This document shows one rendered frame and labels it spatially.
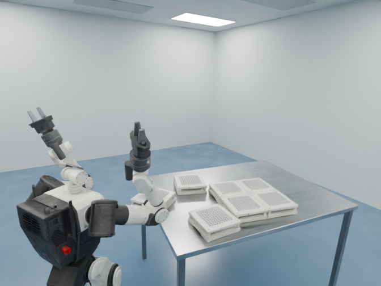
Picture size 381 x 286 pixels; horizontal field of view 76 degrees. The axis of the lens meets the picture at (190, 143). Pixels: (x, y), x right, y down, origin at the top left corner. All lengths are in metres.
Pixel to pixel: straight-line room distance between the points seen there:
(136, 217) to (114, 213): 0.12
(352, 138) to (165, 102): 3.89
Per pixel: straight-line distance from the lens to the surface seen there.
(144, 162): 1.02
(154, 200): 1.21
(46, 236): 1.16
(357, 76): 4.46
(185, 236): 1.57
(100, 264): 1.51
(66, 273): 1.37
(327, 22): 4.81
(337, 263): 2.57
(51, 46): 5.39
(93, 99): 5.48
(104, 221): 1.10
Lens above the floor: 1.81
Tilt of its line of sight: 16 degrees down
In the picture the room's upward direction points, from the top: 2 degrees clockwise
